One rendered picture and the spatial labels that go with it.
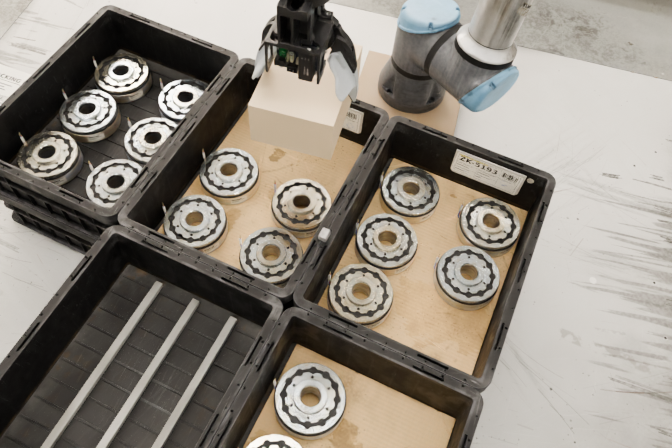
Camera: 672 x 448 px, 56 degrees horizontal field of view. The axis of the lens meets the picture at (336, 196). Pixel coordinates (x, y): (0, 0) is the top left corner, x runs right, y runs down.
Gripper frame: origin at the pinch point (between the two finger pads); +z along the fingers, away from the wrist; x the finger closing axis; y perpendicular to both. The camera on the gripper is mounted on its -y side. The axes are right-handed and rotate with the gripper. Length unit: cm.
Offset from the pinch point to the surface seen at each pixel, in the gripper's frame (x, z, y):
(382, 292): 18.0, 23.4, 17.2
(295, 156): -3.7, 26.8, -6.2
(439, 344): 28.6, 26.6, 21.7
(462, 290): 30.1, 23.4, 13.2
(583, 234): 54, 40, -14
